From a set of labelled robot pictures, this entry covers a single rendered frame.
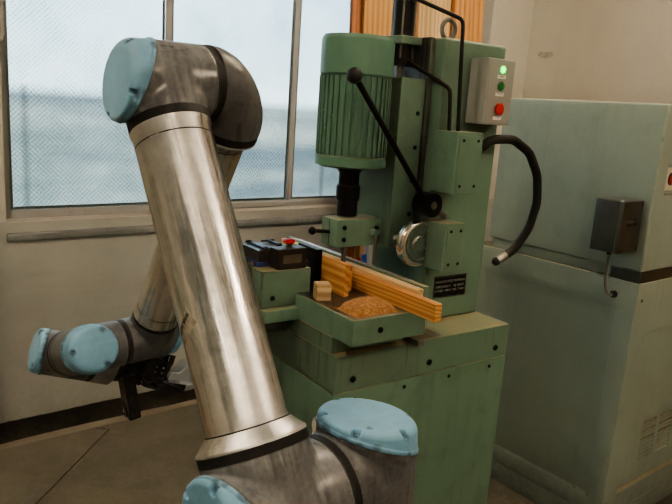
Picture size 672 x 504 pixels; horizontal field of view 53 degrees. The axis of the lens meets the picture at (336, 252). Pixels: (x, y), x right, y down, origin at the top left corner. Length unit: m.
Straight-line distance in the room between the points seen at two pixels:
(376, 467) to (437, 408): 0.84
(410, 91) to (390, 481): 1.01
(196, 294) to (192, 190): 0.14
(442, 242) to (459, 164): 0.19
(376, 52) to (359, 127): 0.17
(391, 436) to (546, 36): 3.49
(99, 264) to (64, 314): 0.23
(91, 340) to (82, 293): 1.49
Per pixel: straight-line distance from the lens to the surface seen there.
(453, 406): 1.82
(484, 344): 1.83
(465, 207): 1.82
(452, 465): 1.92
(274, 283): 1.57
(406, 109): 1.69
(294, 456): 0.88
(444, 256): 1.67
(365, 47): 1.60
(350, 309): 1.47
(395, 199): 1.70
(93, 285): 2.81
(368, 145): 1.61
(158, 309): 1.31
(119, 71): 0.99
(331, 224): 1.67
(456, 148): 1.65
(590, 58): 4.05
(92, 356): 1.32
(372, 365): 1.58
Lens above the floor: 1.34
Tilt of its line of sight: 12 degrees down
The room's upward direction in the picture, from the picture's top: 4 degrees clockwise
